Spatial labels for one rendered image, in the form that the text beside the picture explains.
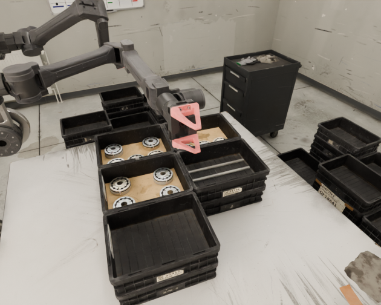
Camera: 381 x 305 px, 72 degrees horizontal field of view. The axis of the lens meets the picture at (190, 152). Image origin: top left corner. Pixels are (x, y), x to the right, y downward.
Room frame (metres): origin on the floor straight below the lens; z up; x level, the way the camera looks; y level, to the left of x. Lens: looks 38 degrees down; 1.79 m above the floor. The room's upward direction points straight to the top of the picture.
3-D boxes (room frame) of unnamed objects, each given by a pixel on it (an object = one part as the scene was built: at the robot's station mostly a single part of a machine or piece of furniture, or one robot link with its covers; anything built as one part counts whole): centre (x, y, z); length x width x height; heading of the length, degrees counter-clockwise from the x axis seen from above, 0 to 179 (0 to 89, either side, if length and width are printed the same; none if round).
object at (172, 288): (0.61, 0.12, 0.76); 0.40 x 0.30 x 0.12; 109
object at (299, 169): (1.63, -0.94, 0.26); 0.40 x 0.30 x 0.23; 24
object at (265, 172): (1.03, -0.16, 0.92); 0.40 x 0.30 x 0.02; 109
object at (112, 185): (0.93, 0.35, 0.86); 0.10 x 0.10 x 0.01
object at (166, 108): (0.58, 0.03, 1.45); 0.07 x 0.07 x 0.10; 25
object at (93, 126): (1.94, 0.91, 0.37); 0.40 x 0.30 x 0.45; 114
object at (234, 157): (1.03, -0.16, 0.87); 0.40 x 0.30 x 0.11; 109
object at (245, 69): (2.63, -0.70, 0.45); 0.60 x 0.45 x 0.90; 114
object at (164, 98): (0.63, 0.05, 1.45); 0.07 x 0.07 x 0.06; 25
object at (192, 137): (0.51, 0.00, 1.43); 0.09 x 0.07 x 0.07; 25
